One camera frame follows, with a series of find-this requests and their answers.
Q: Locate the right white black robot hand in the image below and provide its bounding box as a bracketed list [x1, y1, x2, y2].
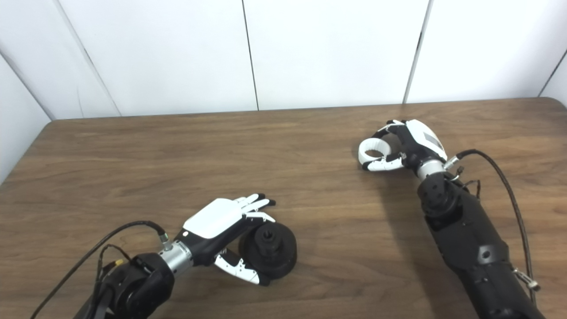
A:
[362, 119, 448, 173]

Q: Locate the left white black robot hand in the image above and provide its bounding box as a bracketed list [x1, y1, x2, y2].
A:
[174, 193, 276, 286]

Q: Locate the white toothed ring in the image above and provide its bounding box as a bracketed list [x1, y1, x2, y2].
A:
[358, 138, 392, 165]

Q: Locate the round black part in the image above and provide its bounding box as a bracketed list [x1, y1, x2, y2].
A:
[238, 222, 298, 280]

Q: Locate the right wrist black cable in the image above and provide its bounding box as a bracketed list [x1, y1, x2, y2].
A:
[444, 149, 541, 306]

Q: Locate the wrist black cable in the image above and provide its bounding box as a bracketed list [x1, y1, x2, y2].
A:
[30, 220, 172, 319]
[444, 149, 541, 306]

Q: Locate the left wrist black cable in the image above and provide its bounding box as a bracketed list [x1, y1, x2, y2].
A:
[30, 220, 172, 319]

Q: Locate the thin wire with yellow plug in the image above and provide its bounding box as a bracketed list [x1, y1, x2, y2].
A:
[97, 244, 133, 280]

